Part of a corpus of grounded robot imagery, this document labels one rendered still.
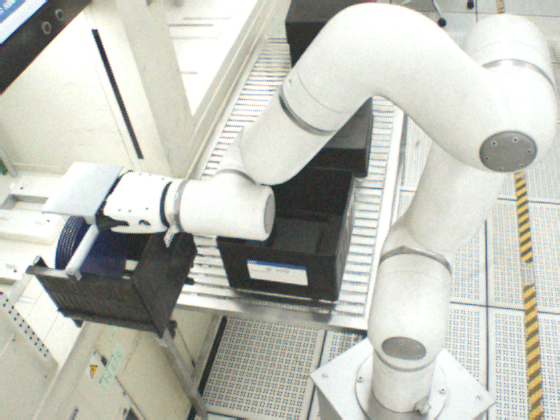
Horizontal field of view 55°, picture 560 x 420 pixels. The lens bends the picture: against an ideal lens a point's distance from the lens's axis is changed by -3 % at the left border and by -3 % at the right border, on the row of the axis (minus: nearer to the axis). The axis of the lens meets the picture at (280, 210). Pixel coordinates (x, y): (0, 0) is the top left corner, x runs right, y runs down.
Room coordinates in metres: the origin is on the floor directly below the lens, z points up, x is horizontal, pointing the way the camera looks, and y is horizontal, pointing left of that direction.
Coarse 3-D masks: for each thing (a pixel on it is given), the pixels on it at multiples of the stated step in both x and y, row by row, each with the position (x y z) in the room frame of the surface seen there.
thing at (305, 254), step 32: (288, 192) 1.06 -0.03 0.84; (320, 192) 1.03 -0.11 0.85; (352, 192) 0.96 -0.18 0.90; (288, 224) 1.01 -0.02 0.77; (320, 224) 0.99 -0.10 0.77; (352, 224) 0.95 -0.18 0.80; (224, 256) 0.84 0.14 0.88; (256, 256) 0.81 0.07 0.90; (288, 256) 0.78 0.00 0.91; (320, 256) 0.76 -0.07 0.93; (256, 288) 0.82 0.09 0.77; (288, 288) 0.79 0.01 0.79; (320, 288) 0.76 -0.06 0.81
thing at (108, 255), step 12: (84, 228) 0.72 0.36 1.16; (96, 240) 0.73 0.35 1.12; (108, 240) 0.75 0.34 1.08; (120, 240) 0.78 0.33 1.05; (72, 252) 0.67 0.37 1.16; (96, 252) 0.71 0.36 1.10; (108, 252) 0.74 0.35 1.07; (120, 252) 0.76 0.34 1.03; (84, 264) 0.67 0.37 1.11; (96, 264) 0.70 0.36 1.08; (108, 264) 0.72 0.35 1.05; (120, 264) 0.75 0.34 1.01; (120, 276) 0.73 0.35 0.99
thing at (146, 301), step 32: (64, 192) 0.70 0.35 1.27; (96, 192) 0.68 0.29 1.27; (128, 256) 0.78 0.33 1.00; (160, 256) 0.65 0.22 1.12; (192, 256) 0.74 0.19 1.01; (64, 288) 0.62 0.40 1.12; (96, 288) 0.59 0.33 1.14; (128, 288) 0.56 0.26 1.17; (160, 288) 0.62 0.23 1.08; (96, 320) 0.61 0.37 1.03; (128, 320) 0.58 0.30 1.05; (160, 320) 0.58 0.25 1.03
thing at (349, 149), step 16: (368, 112) 1.32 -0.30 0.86; (352, 128) 1.26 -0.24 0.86; (368, 128) 1.25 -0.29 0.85; (336, 144) 1.20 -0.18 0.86; (352, 144) 1.19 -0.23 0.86; (368, 144) 1.24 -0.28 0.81; (320, 160) 1.19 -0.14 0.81; (336, 160) 1.18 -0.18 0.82; (352, 160) 1.17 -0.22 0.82; (368, 160) 1.21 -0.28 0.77
